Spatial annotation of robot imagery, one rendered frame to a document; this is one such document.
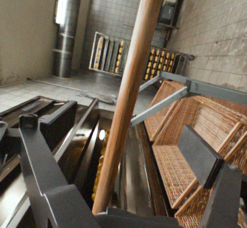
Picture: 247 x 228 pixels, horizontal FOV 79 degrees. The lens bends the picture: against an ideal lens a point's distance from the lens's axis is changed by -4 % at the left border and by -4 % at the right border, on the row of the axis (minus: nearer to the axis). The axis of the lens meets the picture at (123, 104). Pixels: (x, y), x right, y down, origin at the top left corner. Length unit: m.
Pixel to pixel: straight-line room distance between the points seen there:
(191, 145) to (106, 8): 5.33
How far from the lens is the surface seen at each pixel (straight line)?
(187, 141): 0.19
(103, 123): 1.86
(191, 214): 0.85
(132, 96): 0.24
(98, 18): 5.39
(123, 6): 5.42
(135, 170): 1.02
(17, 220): 0.59
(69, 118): 0.17
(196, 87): 0.64
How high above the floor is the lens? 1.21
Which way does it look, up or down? 3 degrees down
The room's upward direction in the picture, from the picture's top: 78 degrees counter-clockwise
